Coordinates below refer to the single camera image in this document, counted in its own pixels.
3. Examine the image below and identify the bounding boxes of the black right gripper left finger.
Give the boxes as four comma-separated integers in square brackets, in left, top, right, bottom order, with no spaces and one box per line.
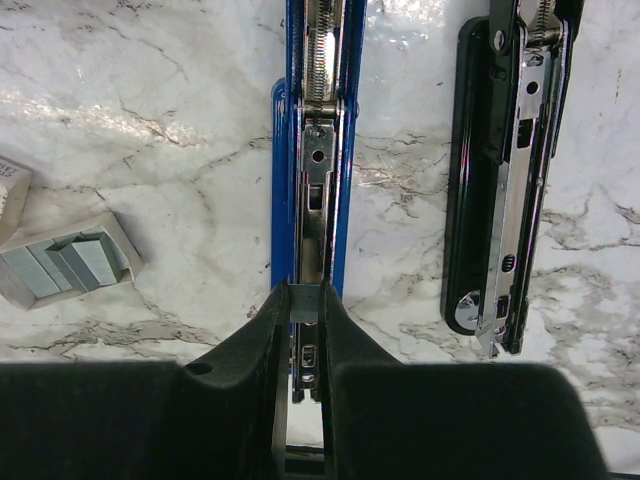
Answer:
[1,284,290,479]

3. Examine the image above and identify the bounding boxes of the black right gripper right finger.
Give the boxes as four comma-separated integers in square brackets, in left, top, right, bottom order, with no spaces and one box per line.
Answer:
[319,284,609,479]

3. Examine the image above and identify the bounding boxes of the grey staple strip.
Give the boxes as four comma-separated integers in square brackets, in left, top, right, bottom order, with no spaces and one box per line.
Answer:
[289,284,320,325]

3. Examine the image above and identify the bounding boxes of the staple tray with staples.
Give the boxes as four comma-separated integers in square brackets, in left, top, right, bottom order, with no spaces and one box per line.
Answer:
[1,212,144,311]

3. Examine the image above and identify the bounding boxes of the blue and black stapler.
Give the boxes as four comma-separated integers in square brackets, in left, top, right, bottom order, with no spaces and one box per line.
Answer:
[271,0,367,403]

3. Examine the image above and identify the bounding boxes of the white staple box sleeve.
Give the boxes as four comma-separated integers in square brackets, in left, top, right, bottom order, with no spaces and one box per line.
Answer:
[0,156,32,243]

